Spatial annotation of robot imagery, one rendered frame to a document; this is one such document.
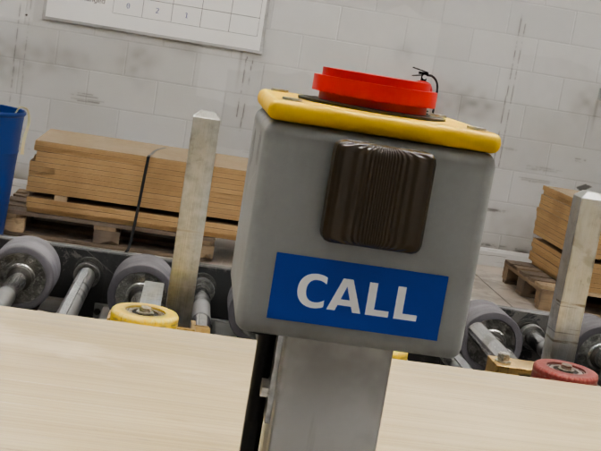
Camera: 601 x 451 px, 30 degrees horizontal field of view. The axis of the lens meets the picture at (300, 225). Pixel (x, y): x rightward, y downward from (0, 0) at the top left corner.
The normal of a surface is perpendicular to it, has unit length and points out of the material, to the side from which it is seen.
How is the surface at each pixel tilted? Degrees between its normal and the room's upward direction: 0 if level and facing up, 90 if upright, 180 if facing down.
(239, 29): 90
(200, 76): 90
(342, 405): 90
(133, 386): 0
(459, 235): 90
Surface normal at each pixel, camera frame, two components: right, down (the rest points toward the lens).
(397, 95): 0.29, 0.19
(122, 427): 0.16, -0.98
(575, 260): 0.08, 0.17
